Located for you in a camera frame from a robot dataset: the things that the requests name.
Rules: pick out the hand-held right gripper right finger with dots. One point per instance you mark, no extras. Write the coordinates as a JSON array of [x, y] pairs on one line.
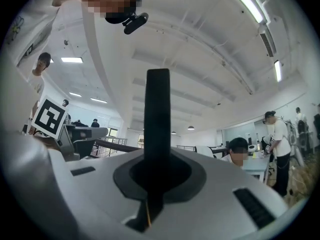
[[163, 134]]

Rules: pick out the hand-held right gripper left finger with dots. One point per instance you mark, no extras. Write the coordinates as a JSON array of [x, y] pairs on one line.
[[152, 134]]

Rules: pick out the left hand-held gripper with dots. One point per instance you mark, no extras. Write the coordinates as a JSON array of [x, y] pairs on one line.
[[50, 116]]

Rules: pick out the rectangular ceiling panel light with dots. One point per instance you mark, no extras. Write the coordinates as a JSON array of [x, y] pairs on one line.
[[98, 100], [75, 94], [71, 59]]

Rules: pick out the metal balcony railing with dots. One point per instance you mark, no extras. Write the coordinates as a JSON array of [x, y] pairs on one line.
[[112, 144]]

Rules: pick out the white office chair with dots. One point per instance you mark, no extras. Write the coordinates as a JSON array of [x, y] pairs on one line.
[[205, 150]]

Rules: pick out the person's white printed shirt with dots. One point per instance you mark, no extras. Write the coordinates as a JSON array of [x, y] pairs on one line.
[[30, 34]]

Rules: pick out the white office table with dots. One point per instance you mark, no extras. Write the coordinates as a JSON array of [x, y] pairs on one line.
[[257, 165]]

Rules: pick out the short ceiling tube light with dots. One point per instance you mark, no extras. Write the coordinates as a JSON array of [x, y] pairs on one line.
[[277, 71]]

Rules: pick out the ceiling air vent grille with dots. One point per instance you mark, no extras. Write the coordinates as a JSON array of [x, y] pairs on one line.
[[268, 44]]

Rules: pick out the long ceiling tube light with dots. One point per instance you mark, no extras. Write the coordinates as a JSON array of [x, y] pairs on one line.
[[246, 2]]

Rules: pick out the black head-worn camera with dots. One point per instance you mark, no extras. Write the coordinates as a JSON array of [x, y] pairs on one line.
[[136, 23]]

